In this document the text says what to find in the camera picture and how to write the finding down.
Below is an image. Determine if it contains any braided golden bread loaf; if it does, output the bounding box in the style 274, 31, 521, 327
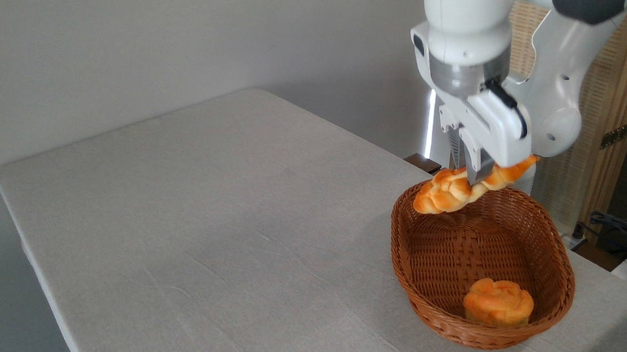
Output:
412, 145, 540, 223

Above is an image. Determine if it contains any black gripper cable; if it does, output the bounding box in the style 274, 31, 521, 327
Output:
482, 79, 532, 139

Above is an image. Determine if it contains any round flower-shaped bread bun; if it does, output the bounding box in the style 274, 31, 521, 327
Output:
461, 276, 536, 330

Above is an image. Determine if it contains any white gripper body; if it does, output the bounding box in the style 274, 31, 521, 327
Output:
434, 80, 537, 171

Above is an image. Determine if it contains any grey tablecloth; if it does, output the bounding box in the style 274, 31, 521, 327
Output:
0, 67, 627, 352

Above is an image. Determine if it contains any black cable bundle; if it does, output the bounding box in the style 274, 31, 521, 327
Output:
570, 209, 627, 263

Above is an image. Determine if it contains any dark brown wooden furniture edge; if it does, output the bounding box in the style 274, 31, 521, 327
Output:
403, 152, 443, 176

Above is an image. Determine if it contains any dark metal screen hinge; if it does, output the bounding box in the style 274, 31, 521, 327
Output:
600, 118, 627, 152

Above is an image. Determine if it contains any brown oval wicker basket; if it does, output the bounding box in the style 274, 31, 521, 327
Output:
382, 174, 583, 352

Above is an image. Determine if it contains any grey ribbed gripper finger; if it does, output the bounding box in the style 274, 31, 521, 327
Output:
445, 125, 470, 172
461, 146, 497, 187

